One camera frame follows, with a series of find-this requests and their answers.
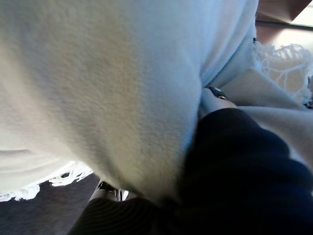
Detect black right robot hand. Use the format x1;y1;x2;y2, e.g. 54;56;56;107
68;86;313;235

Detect white fringed cloth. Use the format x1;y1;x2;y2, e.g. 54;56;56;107
0;0;313;204

